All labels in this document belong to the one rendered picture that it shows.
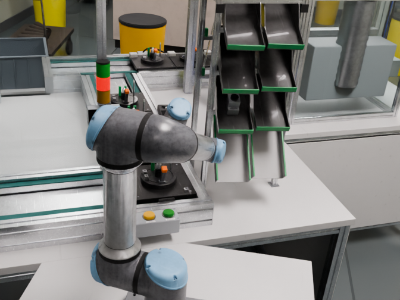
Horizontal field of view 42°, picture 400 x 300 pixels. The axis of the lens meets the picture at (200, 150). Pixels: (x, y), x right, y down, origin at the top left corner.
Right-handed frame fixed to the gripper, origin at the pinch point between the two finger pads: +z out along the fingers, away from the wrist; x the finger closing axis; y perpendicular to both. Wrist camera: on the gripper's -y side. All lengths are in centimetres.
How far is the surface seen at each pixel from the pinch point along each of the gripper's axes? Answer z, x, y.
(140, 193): 7.0, -8.9, 17.0
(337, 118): 57, 115, -27
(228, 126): -8.6, 24.9, -0.7
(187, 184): 8.7, 10.3, 15.0
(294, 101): 48, 87, -34
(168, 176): 9.7, 3.3, 10.9
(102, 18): -23.7, -18.8, -38.0
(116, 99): 59, -4, -47
